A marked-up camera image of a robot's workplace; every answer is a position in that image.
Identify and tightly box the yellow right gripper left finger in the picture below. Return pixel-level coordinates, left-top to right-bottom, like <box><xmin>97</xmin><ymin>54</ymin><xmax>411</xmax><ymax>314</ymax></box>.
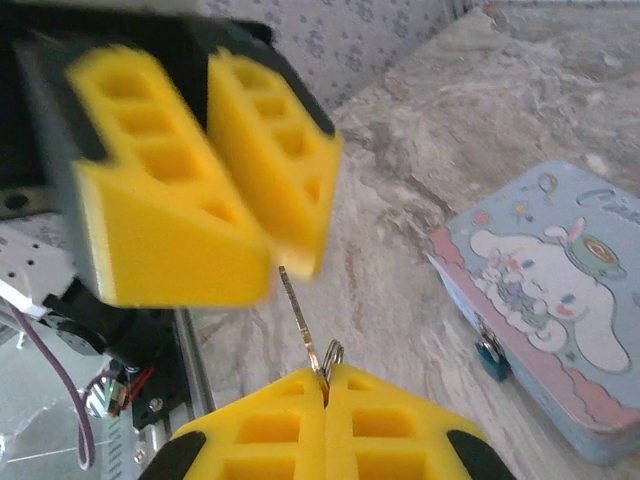
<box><xmin>137</xmin><ymin>368</ymin><xmax>329</xmax><ymax>480</ymax></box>

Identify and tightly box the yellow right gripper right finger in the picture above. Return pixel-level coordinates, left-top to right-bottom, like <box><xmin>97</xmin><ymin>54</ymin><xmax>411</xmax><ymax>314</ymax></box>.
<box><xmin>324</xmin><ymin>363</ymin><xmax>519</xmax><ymax>480</ymax></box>

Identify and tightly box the small silver key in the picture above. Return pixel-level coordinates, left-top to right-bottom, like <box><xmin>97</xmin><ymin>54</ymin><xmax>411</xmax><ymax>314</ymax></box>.
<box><xmin>277</xmin><ymin>265</ymin><xmax>331</xmax><ymax>396</ymax></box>

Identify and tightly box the silver key ring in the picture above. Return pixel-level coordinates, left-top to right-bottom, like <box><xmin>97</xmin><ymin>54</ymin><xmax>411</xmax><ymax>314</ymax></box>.
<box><xmin>321</xmin><ymin>339</ymin><xmax>346</xmax><ymax>377</ymax></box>

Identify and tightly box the small teal padlock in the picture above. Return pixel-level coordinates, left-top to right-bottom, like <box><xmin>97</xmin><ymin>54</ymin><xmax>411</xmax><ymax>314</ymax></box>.
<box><xmin>473</xmin><ymin>324</ymin><xmax>513</xmax><ymax>384</ymax></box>

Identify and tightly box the blue cartoon tin box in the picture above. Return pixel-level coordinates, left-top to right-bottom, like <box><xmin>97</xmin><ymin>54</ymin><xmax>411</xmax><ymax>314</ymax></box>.
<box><xmin>425</xmin><ymin>159</ymin><xmax>640</xmax><ymax>467</ymax></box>

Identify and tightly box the long aluminium base rail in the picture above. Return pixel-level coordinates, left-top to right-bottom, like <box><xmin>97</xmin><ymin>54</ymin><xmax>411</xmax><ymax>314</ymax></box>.
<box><xmin>172</xmin><ymin>307</ymin><xmax>219</xmax><ymax>437</ymax></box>

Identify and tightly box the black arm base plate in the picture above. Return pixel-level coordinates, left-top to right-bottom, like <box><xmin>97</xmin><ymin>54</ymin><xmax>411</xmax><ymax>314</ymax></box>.
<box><xmin>128</xmin><ymin>382</ymin><xmax>177</xmax><ymax>432</ymax></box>

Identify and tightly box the control board with wires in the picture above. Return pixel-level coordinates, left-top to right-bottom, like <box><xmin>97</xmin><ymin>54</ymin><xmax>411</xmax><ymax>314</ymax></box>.
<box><xmin>82</xmin><ymin>366</ymin><xmax>156</xmax><ymax>420</ymax></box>

